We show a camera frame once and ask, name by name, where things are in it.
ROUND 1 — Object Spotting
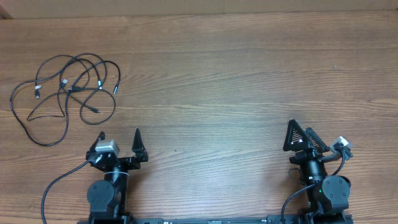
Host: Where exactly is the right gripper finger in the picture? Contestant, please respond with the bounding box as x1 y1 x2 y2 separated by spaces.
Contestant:
282 119 310 152
305 127 330 153

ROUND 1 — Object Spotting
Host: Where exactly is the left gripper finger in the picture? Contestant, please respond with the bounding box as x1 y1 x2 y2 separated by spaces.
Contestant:
132 128 149 162
90 131 105 152

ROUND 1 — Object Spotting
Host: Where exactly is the long black usb cable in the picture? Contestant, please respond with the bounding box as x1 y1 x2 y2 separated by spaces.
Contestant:
58 52 117 126

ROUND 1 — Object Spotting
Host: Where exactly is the short black usb cable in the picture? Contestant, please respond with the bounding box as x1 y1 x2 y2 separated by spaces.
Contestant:
27 54 91 122

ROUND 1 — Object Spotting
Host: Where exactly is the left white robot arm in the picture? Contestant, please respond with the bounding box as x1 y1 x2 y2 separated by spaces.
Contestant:
86 128 149 224

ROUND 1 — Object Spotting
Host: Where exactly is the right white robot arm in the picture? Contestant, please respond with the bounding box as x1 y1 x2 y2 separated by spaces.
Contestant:
279 119 353 223

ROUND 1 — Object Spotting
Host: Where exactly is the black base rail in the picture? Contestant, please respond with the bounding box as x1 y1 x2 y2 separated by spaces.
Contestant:
77 215 354 224

